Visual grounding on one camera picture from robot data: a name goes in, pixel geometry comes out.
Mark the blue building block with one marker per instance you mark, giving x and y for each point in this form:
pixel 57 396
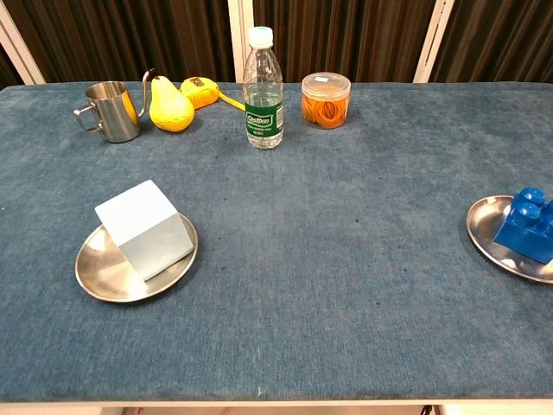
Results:
pixel 525 233

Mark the yellow pear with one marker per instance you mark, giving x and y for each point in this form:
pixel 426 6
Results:
pixel 170 110

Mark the light blue cube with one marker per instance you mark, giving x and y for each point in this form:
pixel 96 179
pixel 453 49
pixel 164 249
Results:
pixel 147 233

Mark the clear water bottle green label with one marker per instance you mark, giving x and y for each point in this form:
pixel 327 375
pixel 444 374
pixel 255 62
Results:
pixel 263 86

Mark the dark pleated curtain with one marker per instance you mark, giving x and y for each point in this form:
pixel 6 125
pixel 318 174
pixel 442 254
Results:
pixel 129 34

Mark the blue table cloth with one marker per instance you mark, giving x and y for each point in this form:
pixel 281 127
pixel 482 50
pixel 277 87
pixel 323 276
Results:
pixel 302 259

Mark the yellow tape measure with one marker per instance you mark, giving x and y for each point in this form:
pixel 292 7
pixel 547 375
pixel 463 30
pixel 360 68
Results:
pixel 199 93

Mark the steel gooseneck pitcher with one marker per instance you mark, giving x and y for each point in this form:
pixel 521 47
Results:
pixel 113 116

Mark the clear jar of rubber bands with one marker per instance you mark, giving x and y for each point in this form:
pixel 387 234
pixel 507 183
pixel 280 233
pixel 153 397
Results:
pixel 326 108

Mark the round steel plate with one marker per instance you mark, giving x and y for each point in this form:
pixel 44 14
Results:
pixel 101 272
pixel 486 220

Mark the white frame post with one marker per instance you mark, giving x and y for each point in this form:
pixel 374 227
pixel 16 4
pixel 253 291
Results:
pixel 19 47
pixel 432 43
pixel 239 39

